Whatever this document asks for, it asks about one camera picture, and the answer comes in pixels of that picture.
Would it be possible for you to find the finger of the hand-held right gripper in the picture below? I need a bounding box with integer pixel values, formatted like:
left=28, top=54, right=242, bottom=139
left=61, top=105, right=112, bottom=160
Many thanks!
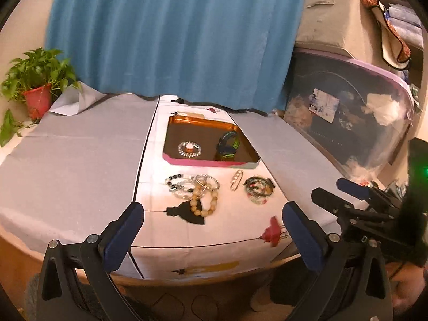
left=336, top=178, right=402, bottom=208
left=311, top=187, right=396, bottom=223

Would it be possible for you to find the blue curtain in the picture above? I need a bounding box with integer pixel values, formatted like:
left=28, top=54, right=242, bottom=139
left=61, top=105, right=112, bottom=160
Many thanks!
left=45, top=0, right=357, bottom=112

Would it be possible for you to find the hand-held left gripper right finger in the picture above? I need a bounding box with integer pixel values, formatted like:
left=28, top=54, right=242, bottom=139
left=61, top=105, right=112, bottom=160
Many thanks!
left=282, top=201, right=393, bottom=321

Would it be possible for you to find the silver chain bracelet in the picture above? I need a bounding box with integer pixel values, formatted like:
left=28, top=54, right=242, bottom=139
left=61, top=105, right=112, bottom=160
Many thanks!
left=194, top=174, right=221, bottom=193

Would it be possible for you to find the amber and dark bracelet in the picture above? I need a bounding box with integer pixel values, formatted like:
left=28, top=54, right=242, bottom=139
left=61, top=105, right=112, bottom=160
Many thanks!
left=243, top=176, right=275, bottom=196

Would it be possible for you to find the cream tote bag patterned strap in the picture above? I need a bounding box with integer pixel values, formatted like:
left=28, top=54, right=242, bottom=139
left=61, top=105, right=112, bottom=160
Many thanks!
left=358, top=0, right=412, bottom=71

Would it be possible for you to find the red flower pot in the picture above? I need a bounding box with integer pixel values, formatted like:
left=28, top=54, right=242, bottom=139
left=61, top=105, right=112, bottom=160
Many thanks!
left=22, top=83, right=53, bottom=121

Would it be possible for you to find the orange metal tray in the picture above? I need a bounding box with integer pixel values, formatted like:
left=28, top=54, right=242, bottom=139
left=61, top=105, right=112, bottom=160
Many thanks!
left=162, top=114, right=261, bottom=168

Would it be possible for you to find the black and white bead bracelet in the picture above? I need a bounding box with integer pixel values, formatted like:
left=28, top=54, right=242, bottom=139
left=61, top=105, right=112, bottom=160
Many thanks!
left=165, top=173, right=185, bottom=193

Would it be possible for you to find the crystal bracelet with pink centre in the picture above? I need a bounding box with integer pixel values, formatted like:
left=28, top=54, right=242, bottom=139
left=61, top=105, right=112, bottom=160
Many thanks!
left=177, top=140, right=203, bottom=158

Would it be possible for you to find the green leafy plant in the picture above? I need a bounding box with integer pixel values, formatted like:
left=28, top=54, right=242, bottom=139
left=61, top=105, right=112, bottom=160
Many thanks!
left=0, top=48, right=82, bottom=148

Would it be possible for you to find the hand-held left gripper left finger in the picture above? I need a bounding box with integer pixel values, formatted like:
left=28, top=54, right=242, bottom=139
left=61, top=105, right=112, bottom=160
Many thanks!
left=36, top=201, right=145, bottom=321

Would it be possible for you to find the red and green bead bracelet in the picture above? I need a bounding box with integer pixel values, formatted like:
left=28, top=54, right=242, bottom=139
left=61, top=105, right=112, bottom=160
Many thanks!
left=247, top=187, right=273, bottom=205

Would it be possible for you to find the beige fabric storage box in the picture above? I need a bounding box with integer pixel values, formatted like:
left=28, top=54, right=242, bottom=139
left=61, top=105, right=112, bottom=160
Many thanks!
left=294, top=0, right=395, bottom=71

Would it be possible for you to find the clear white bead bracelet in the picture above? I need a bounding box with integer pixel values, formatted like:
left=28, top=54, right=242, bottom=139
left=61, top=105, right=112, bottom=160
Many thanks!
left=172, top=179, right=201, bottom=199

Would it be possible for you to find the green and black watch band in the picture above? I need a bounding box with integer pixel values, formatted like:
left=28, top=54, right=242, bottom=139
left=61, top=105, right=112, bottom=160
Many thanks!
left=217, top=131, right=239, bottom=159

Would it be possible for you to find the grey tablecloth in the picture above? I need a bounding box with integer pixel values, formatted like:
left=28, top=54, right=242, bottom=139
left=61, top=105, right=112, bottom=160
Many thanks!
left=0, top=87, right=372, bottom=276

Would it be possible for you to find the large yellow bead bracelet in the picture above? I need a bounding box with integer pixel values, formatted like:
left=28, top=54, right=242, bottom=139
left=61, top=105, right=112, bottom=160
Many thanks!
left=189, top=189, right=219, bottom=217

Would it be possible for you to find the silver pin clasp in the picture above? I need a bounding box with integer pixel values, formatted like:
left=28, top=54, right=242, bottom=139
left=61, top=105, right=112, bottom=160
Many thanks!
left=230, top=170, right=244, bottom=192

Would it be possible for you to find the white printed table runner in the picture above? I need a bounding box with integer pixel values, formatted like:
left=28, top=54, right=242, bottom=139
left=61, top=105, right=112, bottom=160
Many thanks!
left=129, top=95, right=301, bottom=280

